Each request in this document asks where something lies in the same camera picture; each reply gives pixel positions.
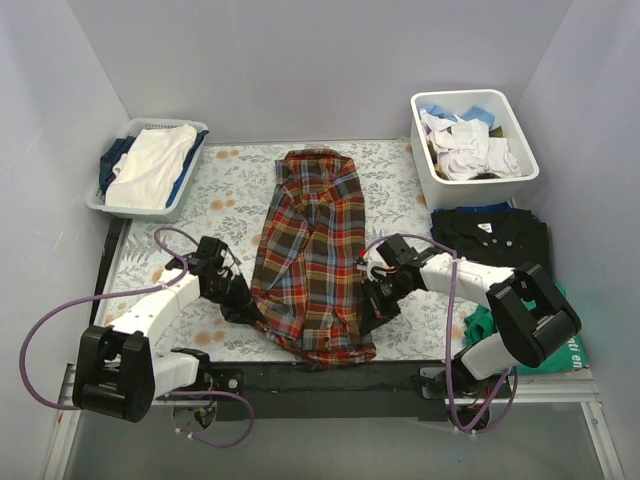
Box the navy blue garment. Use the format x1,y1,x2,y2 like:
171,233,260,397
98,136,136,194

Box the grey perforated basket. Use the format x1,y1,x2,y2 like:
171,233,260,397
86,118,209,222

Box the aluminium frame rail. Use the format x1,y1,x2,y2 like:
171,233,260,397
43,372,624,479

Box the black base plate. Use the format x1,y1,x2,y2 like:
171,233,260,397
212,360,448,422

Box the plaid long sleeve shirt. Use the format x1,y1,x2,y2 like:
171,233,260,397
251,149,376,367

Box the white folded garment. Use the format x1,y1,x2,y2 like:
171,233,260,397
104,124,198,210

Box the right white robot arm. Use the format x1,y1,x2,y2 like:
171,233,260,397
356,234,582,398

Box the green shirt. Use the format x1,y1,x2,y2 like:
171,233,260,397
464,305,590,376

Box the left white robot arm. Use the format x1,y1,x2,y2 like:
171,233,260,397
72,236,264,422

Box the floral table mat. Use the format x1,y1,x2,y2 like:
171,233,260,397
110,138,448,362

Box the black folded shirt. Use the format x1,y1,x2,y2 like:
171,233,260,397
431,208,552,274

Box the white plastic bin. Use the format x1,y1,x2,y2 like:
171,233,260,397
410,89,539,209

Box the light blue garment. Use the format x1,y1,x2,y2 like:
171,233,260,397
419,104,495,128

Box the white crumpled clothes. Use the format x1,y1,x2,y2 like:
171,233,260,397
420,118,522,181

